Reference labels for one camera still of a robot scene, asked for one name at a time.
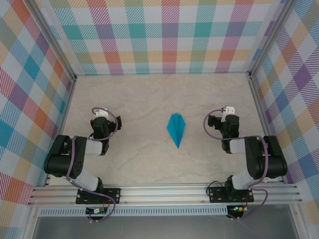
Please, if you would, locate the blue paper sheet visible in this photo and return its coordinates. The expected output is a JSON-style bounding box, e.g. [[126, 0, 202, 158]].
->
[[166, 113, 186, 149]]

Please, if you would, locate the small black circuit board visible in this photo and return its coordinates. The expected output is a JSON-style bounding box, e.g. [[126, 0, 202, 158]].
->
[[86, 208, 108, 215]]

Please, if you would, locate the aluminium side rail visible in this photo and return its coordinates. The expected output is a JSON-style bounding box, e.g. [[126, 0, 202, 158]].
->
[[43, 76, 78, 187], [248, 73, 285, 185]]

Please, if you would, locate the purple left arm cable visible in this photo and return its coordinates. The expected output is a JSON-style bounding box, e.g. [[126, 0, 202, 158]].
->
[[65, 107, 119, 223]]

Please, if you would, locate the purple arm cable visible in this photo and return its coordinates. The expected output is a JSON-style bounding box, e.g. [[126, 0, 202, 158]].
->
[[203, 108, 269, 221], [65, 107, 119, 223]]

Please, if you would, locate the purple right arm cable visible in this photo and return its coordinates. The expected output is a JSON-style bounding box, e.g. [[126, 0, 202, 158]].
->
[[203, 108, 269, 221]]

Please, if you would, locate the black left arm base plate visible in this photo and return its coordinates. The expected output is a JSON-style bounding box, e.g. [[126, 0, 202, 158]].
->
[[75, 187, 122, 204]]

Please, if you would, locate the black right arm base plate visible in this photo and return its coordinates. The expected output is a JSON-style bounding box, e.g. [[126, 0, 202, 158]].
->
[[208, 186, 255, 204]]

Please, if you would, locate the red black wire pair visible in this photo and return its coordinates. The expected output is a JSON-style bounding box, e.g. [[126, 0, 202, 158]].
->
[[102, 193, 113, 212], [240, 194, 250, 210]]

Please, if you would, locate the aluminium mounting rail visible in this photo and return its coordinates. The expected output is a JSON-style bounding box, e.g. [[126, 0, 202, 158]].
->
[[27, 183, 304, 206]]

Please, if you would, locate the perforated grey cable duct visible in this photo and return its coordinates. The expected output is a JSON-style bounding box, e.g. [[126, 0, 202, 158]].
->
[[38, 208, 229, 217]]

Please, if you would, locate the aluminium frame post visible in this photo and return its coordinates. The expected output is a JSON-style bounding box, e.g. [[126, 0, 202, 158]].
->
[[245, 0, 299, 78], [29, 0, 78, 82]]

